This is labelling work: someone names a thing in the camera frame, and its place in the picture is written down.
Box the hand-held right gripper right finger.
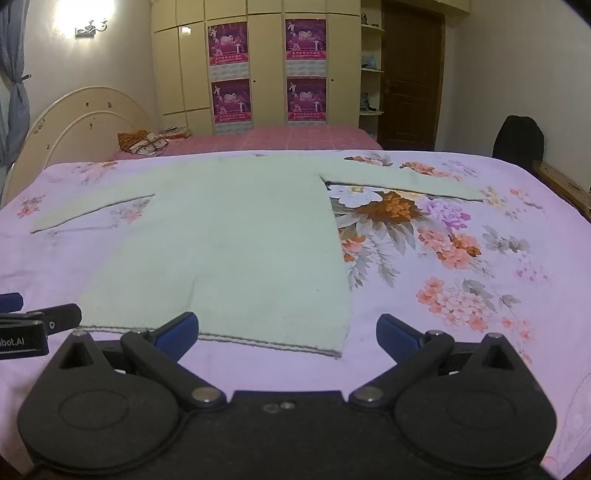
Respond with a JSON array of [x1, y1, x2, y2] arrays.
[[348, 314, 534, 413]]

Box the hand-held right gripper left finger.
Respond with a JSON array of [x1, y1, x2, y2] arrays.
[[46, 312, 228, 412]]

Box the light green sweater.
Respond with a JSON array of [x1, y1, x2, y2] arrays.
[[30, 152, 485, 359]]

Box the crumpled clothes on bed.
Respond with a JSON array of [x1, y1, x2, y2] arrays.
[[126, 132, 170, 157]]

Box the lilac floral bedsheet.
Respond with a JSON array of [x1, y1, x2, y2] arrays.
[[0, 150, 591, 479]]

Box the orange patterned cloth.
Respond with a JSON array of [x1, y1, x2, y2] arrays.
[[117, 130, 149, 152]]

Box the cream curved headboard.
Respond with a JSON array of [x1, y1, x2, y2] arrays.
[[2, 86, 160, 206]]

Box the blue grey curtain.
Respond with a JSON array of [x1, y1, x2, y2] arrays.
[[0, 0, 34, 168]]

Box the pink bed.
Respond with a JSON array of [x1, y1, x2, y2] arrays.
[[108, 123, 384, 162]]

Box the wooden furniture edge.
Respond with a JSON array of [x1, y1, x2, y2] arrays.
[[531, 159, 591, 223]]

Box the black chair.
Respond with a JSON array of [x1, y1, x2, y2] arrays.
[[492, 115, 546, 168]]

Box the brown wooden door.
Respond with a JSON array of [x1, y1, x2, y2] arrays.
[[376, 0, 447, 151]]

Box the cream corner shelf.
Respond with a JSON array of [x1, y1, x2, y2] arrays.
[[359, 0, 387, 136]]

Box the cream wardrobe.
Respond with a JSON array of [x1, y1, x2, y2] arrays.
[[150, 0, 363, 137]]

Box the magenta wall poster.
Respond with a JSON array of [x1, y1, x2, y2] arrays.
[[286, 76, 328, 126], [284, 18, 328, 77], [207, 21, 250, 79], [211, 78, 254, 136]]

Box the wall lamp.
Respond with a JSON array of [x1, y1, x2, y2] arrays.
[[74, 17, 110, 38]]

